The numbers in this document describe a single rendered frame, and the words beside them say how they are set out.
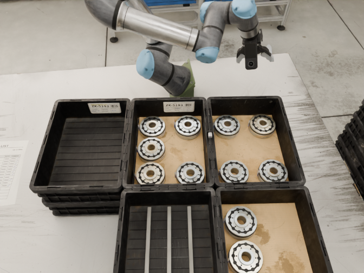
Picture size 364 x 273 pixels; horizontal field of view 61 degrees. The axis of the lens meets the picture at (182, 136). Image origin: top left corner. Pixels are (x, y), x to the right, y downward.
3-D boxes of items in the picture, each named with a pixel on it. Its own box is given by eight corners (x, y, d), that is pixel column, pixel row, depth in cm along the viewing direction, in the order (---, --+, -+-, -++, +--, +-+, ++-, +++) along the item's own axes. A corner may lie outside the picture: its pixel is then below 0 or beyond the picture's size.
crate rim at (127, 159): (131, 102, 124) (131, 97, 122) (206, 100, 124) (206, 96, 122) (122, 192, 100) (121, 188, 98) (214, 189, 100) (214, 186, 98)
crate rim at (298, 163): (206, 100, 124) (206, 96, 122) (279, 99, 125) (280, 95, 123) (214, 189, 100) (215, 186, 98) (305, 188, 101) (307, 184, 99)
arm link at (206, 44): (71, 8, 94) (220, 57, 100) (82, -23, 96) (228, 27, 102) (77, 26, 105) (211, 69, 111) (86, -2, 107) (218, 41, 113)
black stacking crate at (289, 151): (205, 116, 132) (206, 97, 123) (273, 115, 132) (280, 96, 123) (212, 201, 108) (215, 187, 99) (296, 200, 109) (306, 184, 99)
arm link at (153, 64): (154, 86, 147) (130, 75, 139) (161, 61, 149) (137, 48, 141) (168, 84, 138) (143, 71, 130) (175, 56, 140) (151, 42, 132)
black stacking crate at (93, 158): (65, 118, 131) (56, 100, 122) (134, 117, 131) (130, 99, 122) (41, 205, 107) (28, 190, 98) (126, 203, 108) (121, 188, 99)
